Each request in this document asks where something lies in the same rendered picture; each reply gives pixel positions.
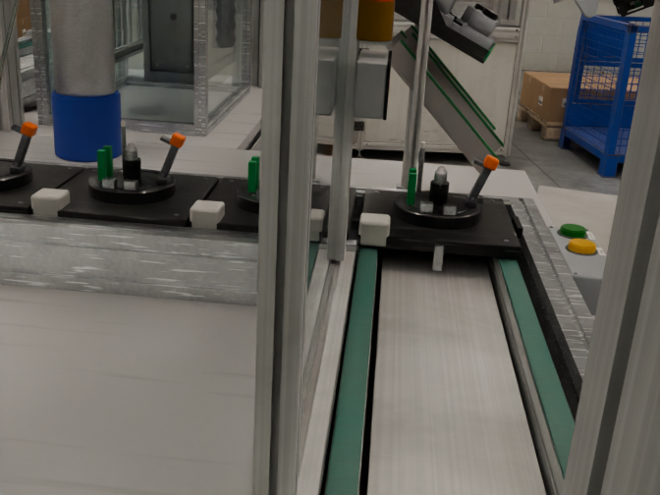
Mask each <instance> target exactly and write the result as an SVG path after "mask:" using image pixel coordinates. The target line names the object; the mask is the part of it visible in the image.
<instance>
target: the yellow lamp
mask: <svg viewBox="0 0 660 495"><path fill-rule="evenodd" d="M394 12H395V0H358V13H357V39H359V40H366V41H391V40H392V36H393V24H394Z"/></svg>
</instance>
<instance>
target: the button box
mask: <svg viewBox="0 0 660 495"><path fill-rule="evenodd" d="M547 228H548V230H549V232H550V234H551V236H552V238H553V240H554V242H555V244H556V246H557V248H558V250H559V252H560V254H561V255H562V257H563V259H564V261H565V263H566V265H567V267H568V269H569V271H570V273H571V275H572V277H573V279H574V281H575V283H576V285H577V287H578V289H579V291H580V293H581V295H582V297H583V299H584V301H585V303H586V305H587V307H588V309H589V311H590V313H591V315H595V313H596V308H597V304H598V298H599V293H600V288H601V282H602V277H603V272H604V267H605V261H606V254H605V252H604V251H603V249H602V248H601V247H600V245H599V244H598V243H597V241H596V239H595V238H594V236H593V235H592V233H591V232H590V231H589V230H588V229H586V234H585V237H583V238H572V237H567V236H564V235H562V234H561V233H560V228H561V227H553V226H550V227H547ZM572 239H585V240H589V241H592V242H594V243H595V244H596V251H595V252H594V253H579V252H575V251H572V250H570V249H569V248H568V245H569V241H570V240H572Z"/></svg>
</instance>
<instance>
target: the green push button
mask: <svg viewBox="0 0 660 495"><path fill-rule="evenodd" d="M560 233H561V234H562V235H564V236H567V237H572V238H583V237H585V234H586V229H585V228H584V227H582V226H581V225H577V224H563V225H562V226H561V228H560Z"/></svg>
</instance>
